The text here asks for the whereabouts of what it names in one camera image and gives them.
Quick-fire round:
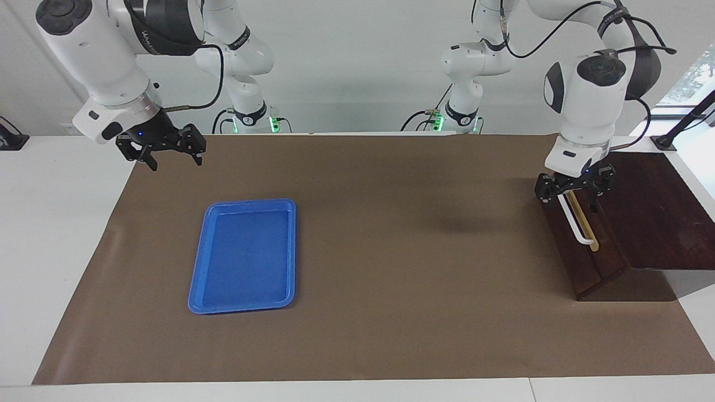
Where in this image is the white drawer handle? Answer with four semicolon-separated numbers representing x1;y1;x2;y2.
557;193;596;246

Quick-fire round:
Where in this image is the dark wooden drawer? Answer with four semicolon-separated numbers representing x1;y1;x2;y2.
542;190;632;298

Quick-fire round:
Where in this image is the dark wooden drawer cabinet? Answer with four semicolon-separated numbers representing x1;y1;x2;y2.
542;151;715;302

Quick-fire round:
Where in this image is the blue plastic tray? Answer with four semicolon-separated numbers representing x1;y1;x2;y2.
188;199;297;315

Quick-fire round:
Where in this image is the black angled stand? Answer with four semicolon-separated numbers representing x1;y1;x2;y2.
650;89;715;152

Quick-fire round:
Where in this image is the black desk clamp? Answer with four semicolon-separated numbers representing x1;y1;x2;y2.
0;116;30;151

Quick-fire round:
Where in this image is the brown table mat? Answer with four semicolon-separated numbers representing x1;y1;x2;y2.
32;133;715;386

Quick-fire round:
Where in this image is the black right base cable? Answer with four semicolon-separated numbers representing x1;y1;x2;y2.
211;108;236;135

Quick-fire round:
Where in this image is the black base cable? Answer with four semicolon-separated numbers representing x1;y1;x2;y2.
399;84;454;132
211;108;236;135

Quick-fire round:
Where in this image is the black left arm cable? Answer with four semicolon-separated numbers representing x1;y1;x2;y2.
471;0;678;154

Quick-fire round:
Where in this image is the black left base cable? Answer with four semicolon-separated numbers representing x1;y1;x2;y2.
399;84;454;132

